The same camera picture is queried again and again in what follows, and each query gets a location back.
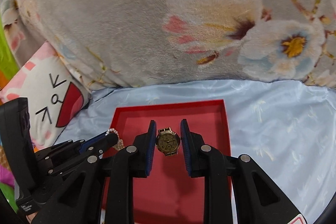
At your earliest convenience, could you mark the gold wrist watch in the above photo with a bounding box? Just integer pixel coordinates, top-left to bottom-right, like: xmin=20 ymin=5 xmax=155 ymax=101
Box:
xmin=155 ymin=127 xmax=181 ymax=156

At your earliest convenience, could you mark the pink bunny face pillow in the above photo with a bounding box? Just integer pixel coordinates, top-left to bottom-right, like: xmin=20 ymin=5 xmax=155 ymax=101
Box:
xmin=1 ymin=42 xmax=90 ymax=151

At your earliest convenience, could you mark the grey floral fleece blanket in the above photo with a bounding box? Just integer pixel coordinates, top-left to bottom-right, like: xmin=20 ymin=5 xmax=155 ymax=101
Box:
xmin=1 ymin=0 xmax=335 ymax=90

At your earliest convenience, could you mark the white pearl bracelet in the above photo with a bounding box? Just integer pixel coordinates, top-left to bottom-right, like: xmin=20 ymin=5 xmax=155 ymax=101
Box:
xmin=105 ymin=128 xmax=125 ymax=151

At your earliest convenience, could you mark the red cardboard box tray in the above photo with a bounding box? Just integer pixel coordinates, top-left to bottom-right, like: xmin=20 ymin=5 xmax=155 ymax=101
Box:
xmin=110 ymin=100 xmax=231 ymax=223

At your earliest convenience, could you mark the light blue palm bedsheet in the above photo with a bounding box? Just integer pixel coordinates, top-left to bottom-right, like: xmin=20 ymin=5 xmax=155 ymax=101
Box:
xmin=58 ymin=80 xmax=335 ymax=223

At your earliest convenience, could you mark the colourful cartoon blanket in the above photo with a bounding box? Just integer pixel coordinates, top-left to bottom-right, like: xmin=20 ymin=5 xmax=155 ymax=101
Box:
xmin=0 ymin=16 xmax=21 ymax=214

